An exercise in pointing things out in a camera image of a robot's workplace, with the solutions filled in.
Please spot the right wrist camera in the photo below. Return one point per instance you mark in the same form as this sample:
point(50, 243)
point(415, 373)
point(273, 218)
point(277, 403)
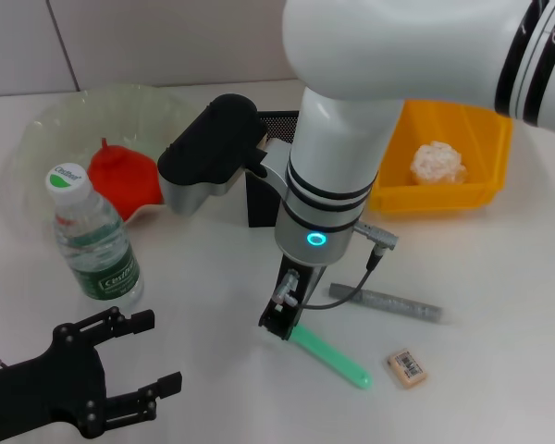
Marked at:
point(208, 148)

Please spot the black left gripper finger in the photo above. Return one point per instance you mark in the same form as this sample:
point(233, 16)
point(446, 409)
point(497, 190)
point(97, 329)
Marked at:
point(141, 321)
point(171, 384)

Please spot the black mesh pen holder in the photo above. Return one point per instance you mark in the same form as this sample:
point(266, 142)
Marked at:
point(259, 203)

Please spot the beige eraser with barcode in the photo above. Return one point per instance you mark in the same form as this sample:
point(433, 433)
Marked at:
point(407, 369)

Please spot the translucent green glass fruit plate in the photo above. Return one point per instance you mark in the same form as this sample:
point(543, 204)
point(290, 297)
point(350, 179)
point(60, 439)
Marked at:
point(134, 115)

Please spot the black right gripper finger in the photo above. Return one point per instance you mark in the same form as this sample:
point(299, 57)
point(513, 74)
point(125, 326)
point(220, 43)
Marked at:
point(287, 332)
point(268, 321)

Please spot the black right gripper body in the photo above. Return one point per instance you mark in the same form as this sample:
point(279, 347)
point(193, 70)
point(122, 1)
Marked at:
point(307, 282)

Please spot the red-orange fruit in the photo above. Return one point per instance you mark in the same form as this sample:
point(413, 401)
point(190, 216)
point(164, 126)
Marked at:
point(129, 180)

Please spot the white paper ball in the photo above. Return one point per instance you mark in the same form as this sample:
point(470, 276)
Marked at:
point(437, 162)

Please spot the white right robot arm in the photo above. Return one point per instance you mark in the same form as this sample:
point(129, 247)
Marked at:
point(374, 55)

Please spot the yellow plastic bin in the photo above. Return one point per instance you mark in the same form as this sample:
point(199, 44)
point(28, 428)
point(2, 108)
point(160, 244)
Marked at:
point(421, 199)

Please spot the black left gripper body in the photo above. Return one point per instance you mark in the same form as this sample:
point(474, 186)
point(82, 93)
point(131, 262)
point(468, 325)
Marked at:
point(51, 388)

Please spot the grey marker pen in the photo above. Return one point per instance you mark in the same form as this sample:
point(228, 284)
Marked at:
point(398, 305)

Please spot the clear bottle with green label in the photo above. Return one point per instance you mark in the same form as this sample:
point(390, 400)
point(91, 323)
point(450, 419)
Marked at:
point(102, 259)

